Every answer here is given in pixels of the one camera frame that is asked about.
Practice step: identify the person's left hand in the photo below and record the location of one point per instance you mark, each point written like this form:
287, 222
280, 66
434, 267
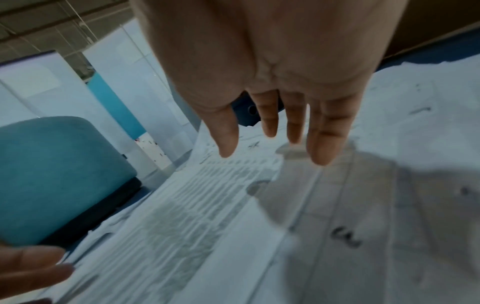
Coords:
30, 267

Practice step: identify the person's right hand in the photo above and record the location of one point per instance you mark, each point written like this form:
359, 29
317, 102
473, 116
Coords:
270, 41

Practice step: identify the teal cylindrical barrel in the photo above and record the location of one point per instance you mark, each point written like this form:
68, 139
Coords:
60, 178

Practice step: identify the pile of printed papers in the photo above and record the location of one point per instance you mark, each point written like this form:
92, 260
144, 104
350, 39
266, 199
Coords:
337, 225

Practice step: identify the white power strip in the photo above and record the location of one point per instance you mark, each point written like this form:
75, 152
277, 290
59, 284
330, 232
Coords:
154, 151

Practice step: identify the white partition panel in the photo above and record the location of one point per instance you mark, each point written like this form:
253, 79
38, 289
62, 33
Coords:
150, 77

